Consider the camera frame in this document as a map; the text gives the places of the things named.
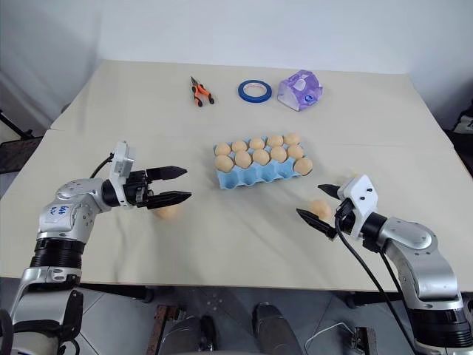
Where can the black table caster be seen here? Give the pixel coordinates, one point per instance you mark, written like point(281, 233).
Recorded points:
point(148, 295)

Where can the blue tape roll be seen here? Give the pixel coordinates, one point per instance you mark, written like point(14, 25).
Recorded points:
point(244, 95)

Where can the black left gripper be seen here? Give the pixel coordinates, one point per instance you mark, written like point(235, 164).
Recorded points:
point(138, 188)

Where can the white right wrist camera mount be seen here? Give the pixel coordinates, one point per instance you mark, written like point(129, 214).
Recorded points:
point(360, 196)

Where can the blue egg carton with eggs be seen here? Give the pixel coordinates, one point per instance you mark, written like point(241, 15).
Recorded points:
point(255, 176)

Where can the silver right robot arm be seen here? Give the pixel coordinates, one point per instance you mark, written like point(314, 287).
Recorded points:
point(417, 255)

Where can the dark rounded shape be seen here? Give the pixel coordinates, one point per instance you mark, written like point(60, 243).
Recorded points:
point(190, 336)
point(275, 333)

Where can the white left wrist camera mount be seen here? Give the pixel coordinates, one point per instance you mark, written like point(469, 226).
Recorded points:
point(122, 159)

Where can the black background equipment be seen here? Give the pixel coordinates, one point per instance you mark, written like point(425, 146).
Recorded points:
point(462, 129)

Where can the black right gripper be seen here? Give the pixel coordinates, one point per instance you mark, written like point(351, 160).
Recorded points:
point(345, 218)

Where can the orange black pliers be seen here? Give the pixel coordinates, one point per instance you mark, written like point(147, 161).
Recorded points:
point(201, 94)

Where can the black stand base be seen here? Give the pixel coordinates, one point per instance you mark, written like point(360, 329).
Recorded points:
point(18, 148)

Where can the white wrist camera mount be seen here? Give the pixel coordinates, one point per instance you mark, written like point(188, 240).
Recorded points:
point(122, 159)
point(360, 196)

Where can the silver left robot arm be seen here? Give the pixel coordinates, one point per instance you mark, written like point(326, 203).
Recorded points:
point(82, 190)

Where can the tan egg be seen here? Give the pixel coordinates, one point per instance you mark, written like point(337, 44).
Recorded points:
point(295, 151)
point(261, 157)
point(168, 213)
point(292, 138)
point(278, 154)
point(275, 140)
point(222, 149)
point(224, 163)
point(322, 209)
point(242, 159)
point(256, 143)
point(239, 145)
point(303, 166)

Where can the rusty metal bracket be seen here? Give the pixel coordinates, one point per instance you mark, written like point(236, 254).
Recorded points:
point(366, 342)
point(164, 329)

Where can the purple tissue pack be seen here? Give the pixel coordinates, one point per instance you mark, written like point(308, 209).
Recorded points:
point(301, 92)

